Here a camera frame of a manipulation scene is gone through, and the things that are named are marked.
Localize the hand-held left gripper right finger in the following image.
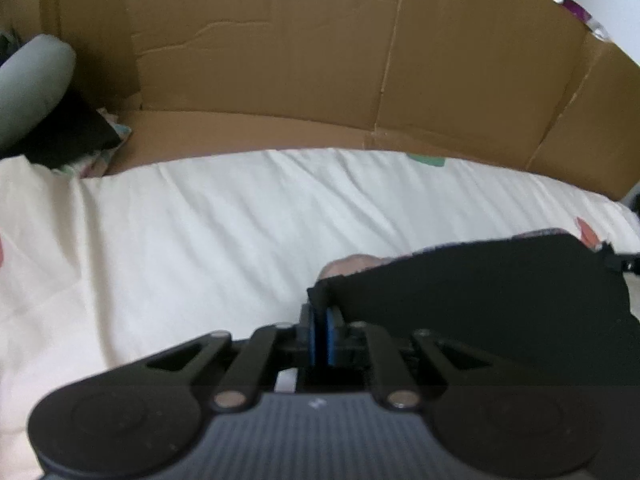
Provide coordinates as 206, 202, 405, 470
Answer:
319, 305, 502, 412

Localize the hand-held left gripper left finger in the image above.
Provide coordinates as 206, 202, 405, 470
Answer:
144, 304, 320, 414

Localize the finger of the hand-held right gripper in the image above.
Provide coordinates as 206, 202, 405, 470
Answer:
600, 241, 640, 277

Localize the black garment with printed side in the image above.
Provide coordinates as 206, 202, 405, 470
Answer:
306, 229, 632, 358

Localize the white bear print bedsheet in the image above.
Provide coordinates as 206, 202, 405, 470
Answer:
0, 146, 640, 480

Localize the purple shiny object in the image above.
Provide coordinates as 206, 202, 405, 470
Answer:
552, 0, 614, 44

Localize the brown cardboard sheet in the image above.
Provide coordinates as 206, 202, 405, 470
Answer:
0, 0, 640, 202

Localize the pastel patterned cloth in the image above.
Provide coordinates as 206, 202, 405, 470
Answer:
50, 106, 134, 179

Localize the black cloth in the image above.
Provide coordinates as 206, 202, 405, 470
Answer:
27, 92, 123, 168

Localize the grey neck pillow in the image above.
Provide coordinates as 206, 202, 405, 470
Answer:
0, 34, 77, 153

